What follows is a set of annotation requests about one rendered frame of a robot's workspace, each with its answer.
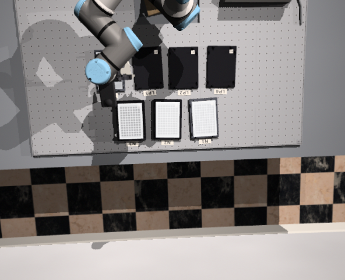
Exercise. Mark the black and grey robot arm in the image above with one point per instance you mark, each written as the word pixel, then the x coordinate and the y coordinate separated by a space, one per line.
pixel 122 44

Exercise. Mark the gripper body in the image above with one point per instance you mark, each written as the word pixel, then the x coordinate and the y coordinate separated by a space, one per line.
pixel 115 79

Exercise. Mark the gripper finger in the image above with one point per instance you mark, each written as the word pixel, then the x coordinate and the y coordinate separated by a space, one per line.
pixel 126 71

